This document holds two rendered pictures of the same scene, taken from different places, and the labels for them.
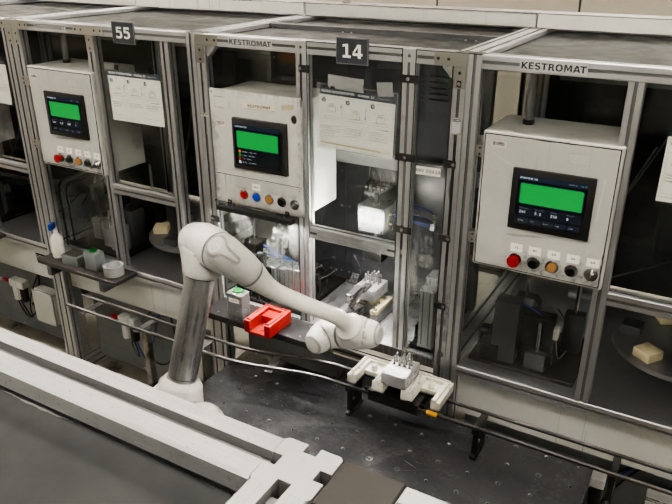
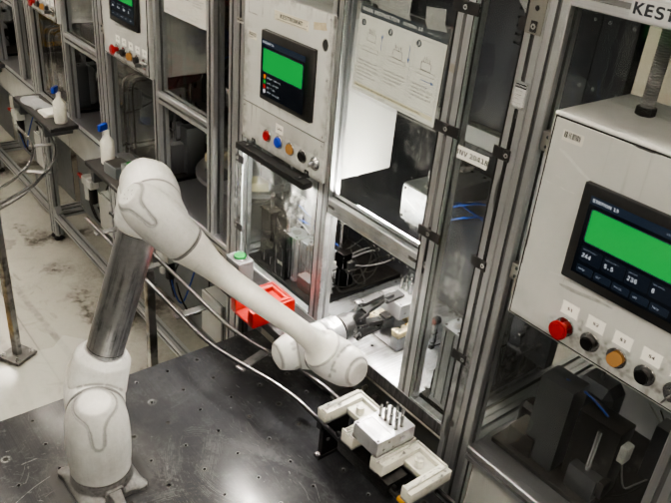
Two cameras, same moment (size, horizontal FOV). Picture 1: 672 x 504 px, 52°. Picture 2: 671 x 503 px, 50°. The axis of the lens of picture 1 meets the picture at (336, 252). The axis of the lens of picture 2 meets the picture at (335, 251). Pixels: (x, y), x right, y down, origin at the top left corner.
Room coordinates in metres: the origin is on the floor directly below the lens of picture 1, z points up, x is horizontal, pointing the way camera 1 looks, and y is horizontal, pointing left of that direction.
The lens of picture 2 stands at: (0.73, -0.54, 2.20)
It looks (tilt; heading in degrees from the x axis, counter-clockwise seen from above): 29 degrees down; 19
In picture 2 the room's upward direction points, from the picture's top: 5 degrees clockwise
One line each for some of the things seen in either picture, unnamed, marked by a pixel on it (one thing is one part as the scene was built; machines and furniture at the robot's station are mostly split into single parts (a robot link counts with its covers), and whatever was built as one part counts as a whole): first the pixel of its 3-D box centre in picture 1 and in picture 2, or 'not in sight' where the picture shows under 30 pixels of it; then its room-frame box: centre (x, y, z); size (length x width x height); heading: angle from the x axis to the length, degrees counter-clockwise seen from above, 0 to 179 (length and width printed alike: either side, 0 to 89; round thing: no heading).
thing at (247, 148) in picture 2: (255, 211); (273, 161); (2.56, 0.32, 1.37); 0.36 x 0.04 x 0.04; 60
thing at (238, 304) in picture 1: (239, 302); (242, 271); (2.53, 0.40, 0.97); 0.08 x 0.08 x 0.12; 60
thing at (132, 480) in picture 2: not in sight; (105, 477); (1.82, 0.42, 0.71); 0.22 x 0.18 x 0.06; 60
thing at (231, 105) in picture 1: (272, 146); (316, 78); (2.68, 0.25, 1.60); 0.42 x 0.29 x 0.46; 60
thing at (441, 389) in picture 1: (399, 387); (380, 449); (2.11, -0.24, 0.84); 0.36 x 0.14 x 0.10; 60
